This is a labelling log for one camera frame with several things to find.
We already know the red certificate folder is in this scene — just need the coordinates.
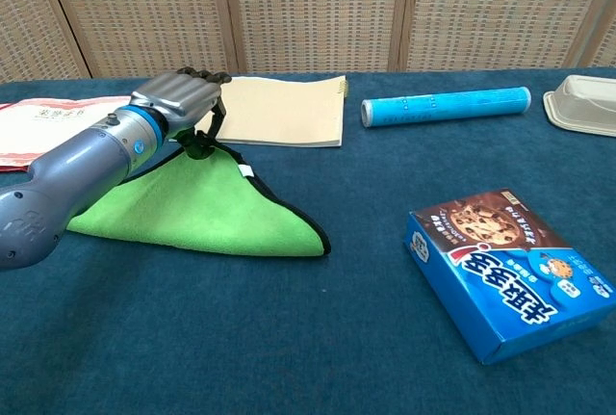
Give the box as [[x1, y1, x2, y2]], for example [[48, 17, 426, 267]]
[[0, 94, 134, 173]]

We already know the blue chocolate cookie box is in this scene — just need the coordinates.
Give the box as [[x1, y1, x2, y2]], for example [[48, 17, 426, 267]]
[[402, 187, 616, 367]]

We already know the blue cling film roll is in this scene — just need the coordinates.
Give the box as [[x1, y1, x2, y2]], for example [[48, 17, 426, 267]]
[[360, 86, 532, 130]]

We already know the woven bamboo folding screen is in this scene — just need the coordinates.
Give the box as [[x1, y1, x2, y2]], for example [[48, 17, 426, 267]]
[[0, 0, 616, 84]]

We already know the beige lidded food container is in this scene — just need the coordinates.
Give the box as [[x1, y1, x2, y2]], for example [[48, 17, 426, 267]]
[[542, 74, 616, 139]]

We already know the blue table cloth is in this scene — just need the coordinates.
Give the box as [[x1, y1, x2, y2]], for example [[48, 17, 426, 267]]
[[0, 66, 616, 415]]

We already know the beige spiral notebook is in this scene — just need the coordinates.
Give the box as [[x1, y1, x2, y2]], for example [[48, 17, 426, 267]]
[[167, 74, 348, 149]]

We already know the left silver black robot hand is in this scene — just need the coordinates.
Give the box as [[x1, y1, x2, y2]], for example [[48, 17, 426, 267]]
[[128, 66, 233, 146]]

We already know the grey and green microfibre cloth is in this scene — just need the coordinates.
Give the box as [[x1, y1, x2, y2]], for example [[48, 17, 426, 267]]
[[65, 129, 332, 258]]

